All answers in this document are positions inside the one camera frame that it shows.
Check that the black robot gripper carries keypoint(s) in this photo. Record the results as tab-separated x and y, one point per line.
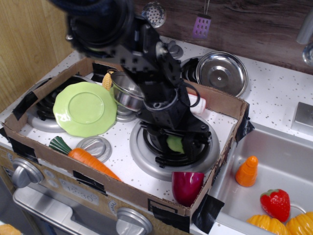
176	120

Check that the light green toy broccoli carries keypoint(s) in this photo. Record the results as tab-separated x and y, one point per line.
175	144

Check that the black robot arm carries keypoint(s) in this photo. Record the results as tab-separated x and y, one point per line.
110	30

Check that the stainless steel pot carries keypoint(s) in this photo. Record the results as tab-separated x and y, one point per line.
126	92

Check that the steel pot lid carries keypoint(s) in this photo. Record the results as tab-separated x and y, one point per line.
223	71

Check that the front right black burner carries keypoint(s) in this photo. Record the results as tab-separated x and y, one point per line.
152	161

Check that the black burner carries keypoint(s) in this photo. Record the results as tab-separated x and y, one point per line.
152	161
41	115
188	68

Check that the dark red cup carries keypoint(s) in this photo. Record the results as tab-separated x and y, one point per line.
186	186

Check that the middle grey stove knob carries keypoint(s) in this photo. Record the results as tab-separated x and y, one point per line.
125	115

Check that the grey stove knob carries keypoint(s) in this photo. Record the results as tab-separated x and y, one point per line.
125	115
175	50
97	146

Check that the back right black burner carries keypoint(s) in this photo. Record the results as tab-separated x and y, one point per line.
188	68

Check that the front grey stove knob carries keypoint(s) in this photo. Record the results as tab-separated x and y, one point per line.
97	146

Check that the small orange toy carrot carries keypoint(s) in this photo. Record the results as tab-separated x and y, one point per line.
247	172

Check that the back grey stove knob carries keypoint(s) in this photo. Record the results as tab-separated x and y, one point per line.
175	50

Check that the right oven control knob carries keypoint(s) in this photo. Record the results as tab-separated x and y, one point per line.
131	222

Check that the oven control knob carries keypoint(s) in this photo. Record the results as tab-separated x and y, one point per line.
25	173
131	222

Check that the yellow toy corn cob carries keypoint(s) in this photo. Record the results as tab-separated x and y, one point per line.
107	80

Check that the light green plate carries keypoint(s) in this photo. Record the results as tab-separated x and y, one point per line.
85	109

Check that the grey metal sink basin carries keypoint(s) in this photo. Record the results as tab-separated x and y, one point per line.
284	162

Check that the hanging purple spatula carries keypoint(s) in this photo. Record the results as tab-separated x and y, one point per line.
202	23

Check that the red toy strawberry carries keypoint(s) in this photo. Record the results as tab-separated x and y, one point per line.
276	203

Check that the brown cardboard fence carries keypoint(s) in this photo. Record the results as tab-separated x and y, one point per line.
133	185

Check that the left orange toy pumpkin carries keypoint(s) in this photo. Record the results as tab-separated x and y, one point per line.
269	224

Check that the orange toy pumpkin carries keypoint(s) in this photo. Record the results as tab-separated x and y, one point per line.
269	224
301	224

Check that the hanging metal strainer ladle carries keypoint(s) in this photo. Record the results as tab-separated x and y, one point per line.
154	13

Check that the front left black burner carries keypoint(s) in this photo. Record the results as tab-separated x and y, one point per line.
41	115

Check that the right orange toy pumpkin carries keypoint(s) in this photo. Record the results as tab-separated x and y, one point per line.
301	224

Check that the left oven control knob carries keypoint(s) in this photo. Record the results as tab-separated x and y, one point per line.
25	173

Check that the silver faucet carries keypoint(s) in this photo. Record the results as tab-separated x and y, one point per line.
304	36

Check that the orange object bottom left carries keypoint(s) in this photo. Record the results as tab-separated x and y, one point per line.
7	229

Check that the silver oven door handle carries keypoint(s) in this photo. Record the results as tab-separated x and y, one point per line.
63	213

